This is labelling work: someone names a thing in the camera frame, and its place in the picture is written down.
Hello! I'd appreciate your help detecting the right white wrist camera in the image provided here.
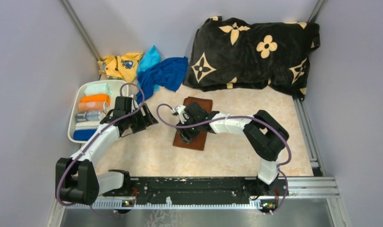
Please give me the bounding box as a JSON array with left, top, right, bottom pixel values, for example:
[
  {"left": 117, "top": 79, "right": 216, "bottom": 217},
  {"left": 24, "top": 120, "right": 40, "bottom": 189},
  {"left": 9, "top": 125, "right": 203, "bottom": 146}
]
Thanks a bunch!
[{"left": 171, "top": 105, "right": 186, "bottom": 118}]

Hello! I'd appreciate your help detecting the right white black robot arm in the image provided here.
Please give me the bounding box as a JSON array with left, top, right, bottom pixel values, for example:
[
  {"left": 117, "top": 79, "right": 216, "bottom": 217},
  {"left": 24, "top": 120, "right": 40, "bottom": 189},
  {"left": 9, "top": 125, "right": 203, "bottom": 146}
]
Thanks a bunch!
[{"left": 171, "top": 102, "right": 289, "bottom": 195}]

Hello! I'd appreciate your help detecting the brown towel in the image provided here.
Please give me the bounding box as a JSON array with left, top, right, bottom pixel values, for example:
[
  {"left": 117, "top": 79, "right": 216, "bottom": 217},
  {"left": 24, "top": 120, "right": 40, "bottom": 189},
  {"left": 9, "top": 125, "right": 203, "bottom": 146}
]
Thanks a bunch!
[{"left": 173, "top": 96, "right": 213, "bottom": 151}]

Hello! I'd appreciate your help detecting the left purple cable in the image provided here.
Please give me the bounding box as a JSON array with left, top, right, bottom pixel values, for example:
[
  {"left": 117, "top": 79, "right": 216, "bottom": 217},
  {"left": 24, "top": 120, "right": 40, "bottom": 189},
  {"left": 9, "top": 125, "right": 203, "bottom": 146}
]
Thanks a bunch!
[{"left": 55, "top": 82, "right": 146, "bottom": 218}]

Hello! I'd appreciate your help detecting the light blue towel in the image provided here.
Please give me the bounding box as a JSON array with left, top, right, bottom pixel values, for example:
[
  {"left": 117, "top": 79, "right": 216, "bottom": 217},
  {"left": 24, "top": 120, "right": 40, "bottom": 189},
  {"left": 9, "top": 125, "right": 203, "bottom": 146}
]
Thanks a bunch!
[{"left": 136, "top": 45, "right": 161, "bottom": 74}]

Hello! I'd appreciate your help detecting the aluminium frame rail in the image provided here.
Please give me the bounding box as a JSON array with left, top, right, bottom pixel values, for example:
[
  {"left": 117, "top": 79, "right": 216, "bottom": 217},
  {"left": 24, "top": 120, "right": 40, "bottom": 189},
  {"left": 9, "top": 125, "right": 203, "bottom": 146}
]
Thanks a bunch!
[{"left": 47, "top": 176, "right": 349, "bottom": 227}]

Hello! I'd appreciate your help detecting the purple cable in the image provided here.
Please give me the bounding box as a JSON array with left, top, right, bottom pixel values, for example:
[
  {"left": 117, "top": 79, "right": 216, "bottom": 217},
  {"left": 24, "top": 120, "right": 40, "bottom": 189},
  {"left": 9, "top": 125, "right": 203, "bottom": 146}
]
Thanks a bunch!
[
  {"left": 55, "top": 82, "right": 146, "bottom": 218},
  {"left": 156, "top": 104, "right": 293, "bottom": 215}
]

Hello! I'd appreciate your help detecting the white plastic basket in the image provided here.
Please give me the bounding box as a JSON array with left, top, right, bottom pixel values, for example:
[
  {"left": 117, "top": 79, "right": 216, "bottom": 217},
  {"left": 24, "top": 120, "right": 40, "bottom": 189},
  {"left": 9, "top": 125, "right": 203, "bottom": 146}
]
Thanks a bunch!
[{"left": 67, "top": 80, "right": 125, "bottom": 144}]

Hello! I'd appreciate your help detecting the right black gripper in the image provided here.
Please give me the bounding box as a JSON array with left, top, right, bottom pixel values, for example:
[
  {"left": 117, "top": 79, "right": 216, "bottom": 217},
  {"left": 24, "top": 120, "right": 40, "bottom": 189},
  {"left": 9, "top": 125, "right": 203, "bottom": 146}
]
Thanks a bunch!
[{"left": 175, "top": 115, "right": 201, "bottom": 143}]

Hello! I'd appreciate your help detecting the dark blue towel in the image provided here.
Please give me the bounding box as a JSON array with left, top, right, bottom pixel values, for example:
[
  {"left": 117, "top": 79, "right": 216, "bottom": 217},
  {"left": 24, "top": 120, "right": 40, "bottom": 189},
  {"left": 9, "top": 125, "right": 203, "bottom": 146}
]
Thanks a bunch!
[{"left": 137, "top": 57, "right": 188, "bottom": 103}]

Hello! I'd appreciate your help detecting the yellow printed cloth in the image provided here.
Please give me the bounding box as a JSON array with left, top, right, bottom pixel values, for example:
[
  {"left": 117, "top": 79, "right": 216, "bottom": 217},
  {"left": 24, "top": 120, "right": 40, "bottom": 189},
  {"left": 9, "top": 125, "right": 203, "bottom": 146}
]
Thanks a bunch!
[{"left": 98, "top": 52, "right": 143, "bottom": 82}]

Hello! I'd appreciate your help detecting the mint green rolled towel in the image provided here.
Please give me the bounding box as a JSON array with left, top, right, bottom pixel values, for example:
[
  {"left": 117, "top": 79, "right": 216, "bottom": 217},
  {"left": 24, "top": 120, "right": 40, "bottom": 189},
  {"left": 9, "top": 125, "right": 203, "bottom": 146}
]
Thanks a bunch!
[{"left": 84, "top": 83, "right": 112, "bottom": 96}]

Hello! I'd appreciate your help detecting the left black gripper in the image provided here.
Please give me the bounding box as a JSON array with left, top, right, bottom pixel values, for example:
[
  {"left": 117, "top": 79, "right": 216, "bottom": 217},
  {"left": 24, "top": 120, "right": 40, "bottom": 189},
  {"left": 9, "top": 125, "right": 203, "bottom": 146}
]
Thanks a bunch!
[{"left": 126, "top": 103, "right": 158, "bottom": 133}]

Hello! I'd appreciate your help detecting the salmon rolled towel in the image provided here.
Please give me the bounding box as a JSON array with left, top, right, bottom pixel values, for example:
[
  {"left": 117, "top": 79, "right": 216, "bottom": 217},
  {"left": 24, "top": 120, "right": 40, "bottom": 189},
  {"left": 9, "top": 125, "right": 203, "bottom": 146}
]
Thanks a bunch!
[{"left": 78, "top": 101, "right": 109, "bottom": 113}]

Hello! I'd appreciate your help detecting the black blanket with beige flowers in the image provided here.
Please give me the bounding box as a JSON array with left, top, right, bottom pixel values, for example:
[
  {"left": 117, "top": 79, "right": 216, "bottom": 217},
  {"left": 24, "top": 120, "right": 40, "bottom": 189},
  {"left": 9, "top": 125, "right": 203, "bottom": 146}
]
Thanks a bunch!
[{"left": 183, "top": 16, "right": 321, "bottom": 100}]

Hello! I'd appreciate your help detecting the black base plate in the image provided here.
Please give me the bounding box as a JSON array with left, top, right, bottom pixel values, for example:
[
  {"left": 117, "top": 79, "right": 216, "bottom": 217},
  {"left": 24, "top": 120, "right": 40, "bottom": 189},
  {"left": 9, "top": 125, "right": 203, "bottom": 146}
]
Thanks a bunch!
[{"left": 103, "top": 177, "right": 287, "bottom": 207}]

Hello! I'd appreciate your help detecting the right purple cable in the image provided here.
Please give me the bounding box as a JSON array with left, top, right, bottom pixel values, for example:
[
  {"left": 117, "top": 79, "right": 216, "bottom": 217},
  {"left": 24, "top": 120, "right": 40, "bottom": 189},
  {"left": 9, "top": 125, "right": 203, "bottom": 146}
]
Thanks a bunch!
[{"left": 156, "top": 104, "right": 293, "bottom": 215}]

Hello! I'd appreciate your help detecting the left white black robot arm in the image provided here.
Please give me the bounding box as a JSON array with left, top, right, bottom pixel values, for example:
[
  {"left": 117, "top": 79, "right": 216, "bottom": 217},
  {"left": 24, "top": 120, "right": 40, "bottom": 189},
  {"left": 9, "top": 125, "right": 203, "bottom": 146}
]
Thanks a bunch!
[{"left": 55, "top": 96, "right": 158, "bottom": 206}]

